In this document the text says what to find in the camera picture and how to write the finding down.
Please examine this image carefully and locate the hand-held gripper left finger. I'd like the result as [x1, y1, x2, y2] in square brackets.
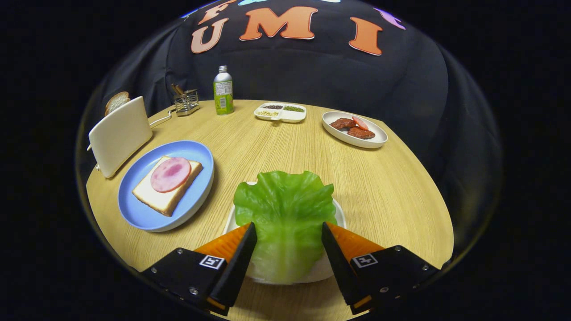
[141, 222, 258, 316]

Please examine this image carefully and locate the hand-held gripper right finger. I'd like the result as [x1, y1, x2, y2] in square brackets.
[321, 222, 441, 315]

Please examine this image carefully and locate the green lettuce leaf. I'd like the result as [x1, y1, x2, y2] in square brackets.
[233, 170, 337, 284]

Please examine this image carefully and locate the brown crust bread slice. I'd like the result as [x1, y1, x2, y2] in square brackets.
[105, 91, 131, 116]

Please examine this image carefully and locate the white square plate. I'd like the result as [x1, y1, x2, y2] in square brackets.
[222, 181, 347, 285]

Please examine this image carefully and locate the square white toast slice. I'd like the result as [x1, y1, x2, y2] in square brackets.
[132, 156, 204, 218]

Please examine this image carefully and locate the pink ham slice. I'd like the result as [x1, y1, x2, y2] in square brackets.
[150, 156, 192, 193]

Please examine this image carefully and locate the blue round plate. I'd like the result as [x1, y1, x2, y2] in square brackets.
[117, 140, 215, 233]

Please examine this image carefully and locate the white oval plate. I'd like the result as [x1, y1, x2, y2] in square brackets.
[322, 111, 389, 149]

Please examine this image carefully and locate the white divided dish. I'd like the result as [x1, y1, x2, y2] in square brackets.
[254, 102, 307, 126]

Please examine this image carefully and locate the green label metal bottle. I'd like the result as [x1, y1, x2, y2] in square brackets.
[213, 66, 234, 116]

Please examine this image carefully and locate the white toaster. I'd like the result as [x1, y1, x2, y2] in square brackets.
[87, 96, 153, 179]

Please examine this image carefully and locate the black backdrop cloth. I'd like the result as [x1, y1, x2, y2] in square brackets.
[76, 0, 502, 268]

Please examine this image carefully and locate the white toaster cable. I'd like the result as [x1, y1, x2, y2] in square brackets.
[149, 108, 177, 129]

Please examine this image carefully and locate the wire mesh utensil holder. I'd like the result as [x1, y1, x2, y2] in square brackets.
[173, 88, 200, 117]

